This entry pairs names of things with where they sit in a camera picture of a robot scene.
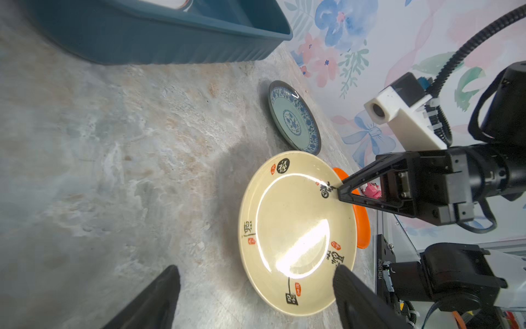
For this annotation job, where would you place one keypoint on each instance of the pink small toy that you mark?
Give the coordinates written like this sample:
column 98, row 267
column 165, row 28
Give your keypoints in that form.
column 372, row 190

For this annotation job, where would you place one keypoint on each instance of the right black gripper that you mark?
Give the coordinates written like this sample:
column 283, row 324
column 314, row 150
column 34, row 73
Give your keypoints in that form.
column 437, row 187

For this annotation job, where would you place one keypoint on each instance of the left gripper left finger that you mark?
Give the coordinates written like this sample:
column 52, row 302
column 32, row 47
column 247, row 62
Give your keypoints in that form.
column 155, row 306

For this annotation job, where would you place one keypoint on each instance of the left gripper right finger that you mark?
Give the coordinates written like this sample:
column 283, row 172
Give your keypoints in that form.
column 359, row 307

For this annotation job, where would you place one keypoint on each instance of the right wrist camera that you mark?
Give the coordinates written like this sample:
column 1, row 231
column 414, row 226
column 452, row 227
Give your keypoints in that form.
column 401, row 106

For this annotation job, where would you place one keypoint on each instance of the orange plate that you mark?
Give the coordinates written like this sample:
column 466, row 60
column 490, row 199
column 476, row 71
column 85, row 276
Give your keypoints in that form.
column 362, row 220

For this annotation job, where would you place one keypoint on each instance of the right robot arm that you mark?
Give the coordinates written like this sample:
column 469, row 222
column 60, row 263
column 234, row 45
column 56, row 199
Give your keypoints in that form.
column 458, row 277

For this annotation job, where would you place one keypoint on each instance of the cream yellow plate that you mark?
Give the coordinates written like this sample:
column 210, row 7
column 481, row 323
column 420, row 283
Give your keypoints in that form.
column 293, row 232

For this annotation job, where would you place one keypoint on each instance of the teal plastic bin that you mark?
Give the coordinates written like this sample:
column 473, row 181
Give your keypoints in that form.
column 137, row 32

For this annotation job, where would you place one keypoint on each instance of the blue patterned green plate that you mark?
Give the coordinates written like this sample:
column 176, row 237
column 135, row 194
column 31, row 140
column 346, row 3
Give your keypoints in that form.
column 293, row 118

